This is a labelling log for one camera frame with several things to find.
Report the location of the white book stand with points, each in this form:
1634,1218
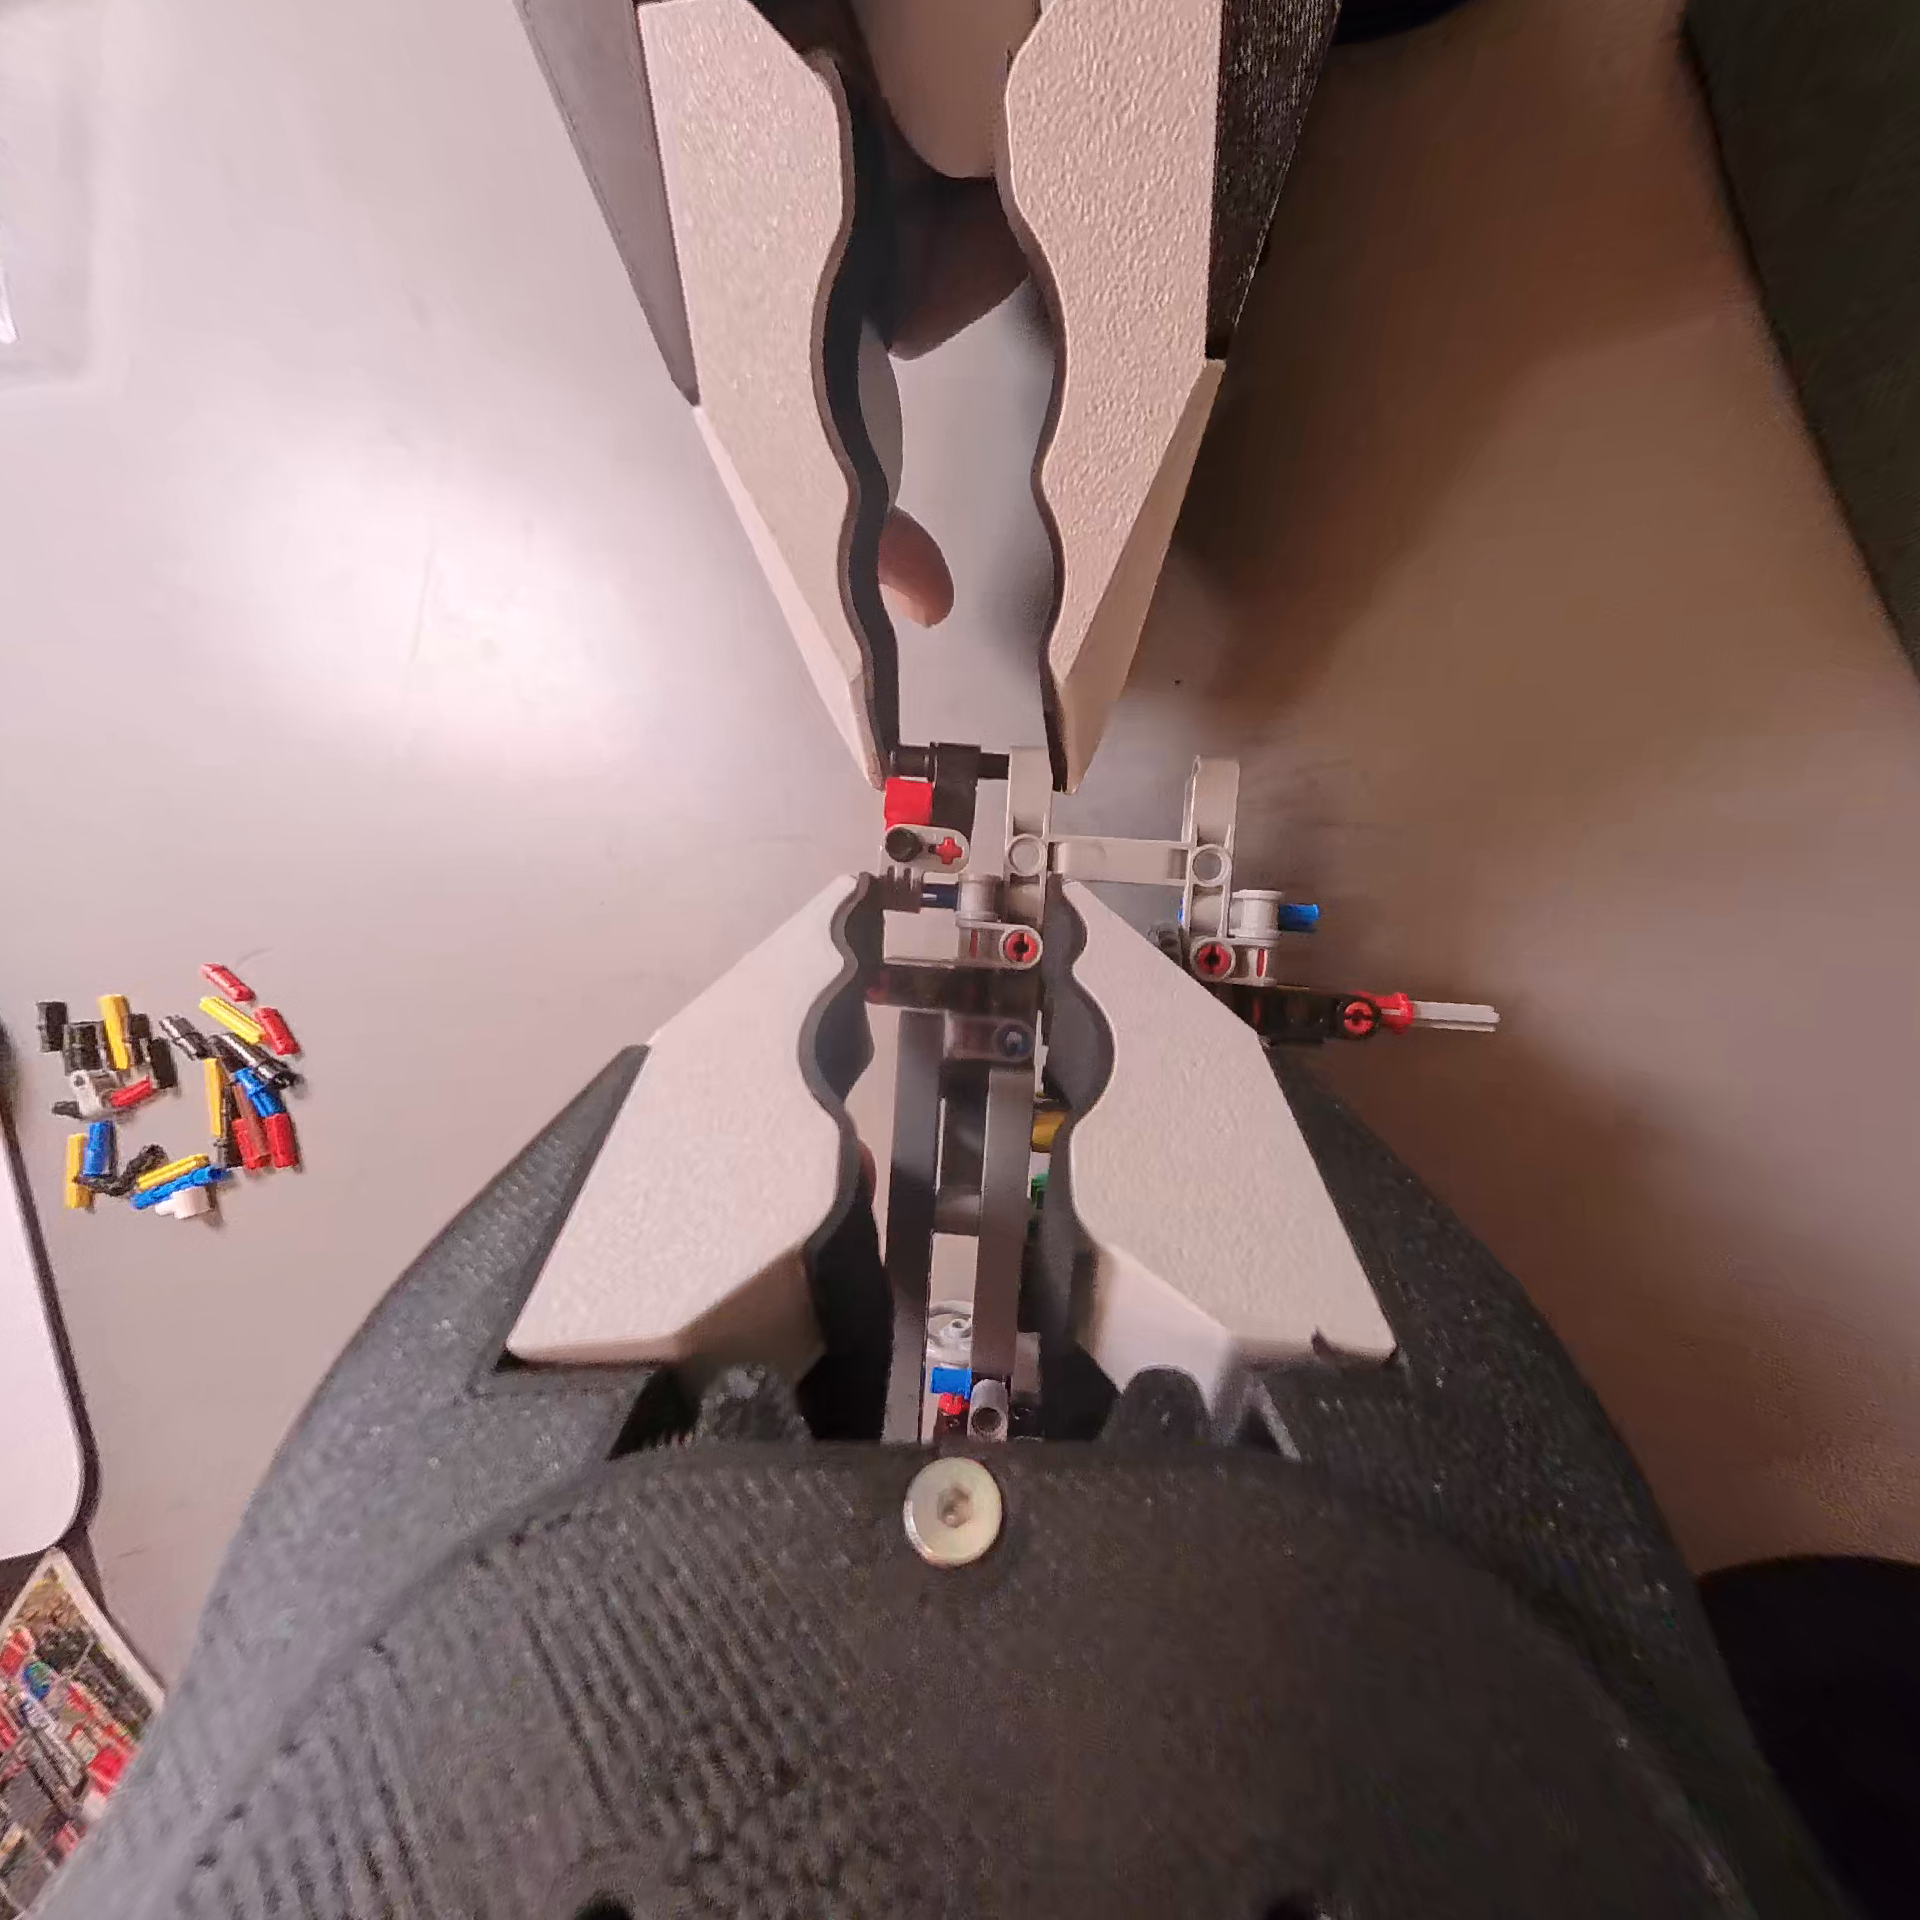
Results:
31,1350

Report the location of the pile of small lego pins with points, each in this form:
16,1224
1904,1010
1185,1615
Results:
115,1031

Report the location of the grey lego chassis assembly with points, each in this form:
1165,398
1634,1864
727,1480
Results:
1119,859

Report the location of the black lego connector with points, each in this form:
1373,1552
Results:
945,760

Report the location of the lego sticker sheet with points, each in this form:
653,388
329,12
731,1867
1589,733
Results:
61,1712

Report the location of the person's right hand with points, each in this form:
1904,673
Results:
920,578

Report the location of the green sweatshirt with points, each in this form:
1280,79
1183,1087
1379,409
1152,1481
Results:
1846,226

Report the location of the red lego connector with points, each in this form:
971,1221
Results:
904,798

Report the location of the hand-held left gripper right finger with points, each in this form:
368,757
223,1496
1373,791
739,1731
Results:
1215,1184

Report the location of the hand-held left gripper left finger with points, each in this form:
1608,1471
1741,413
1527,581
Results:
691,1184

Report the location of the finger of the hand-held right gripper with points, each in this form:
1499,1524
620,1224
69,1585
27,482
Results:
1127,301
742,301

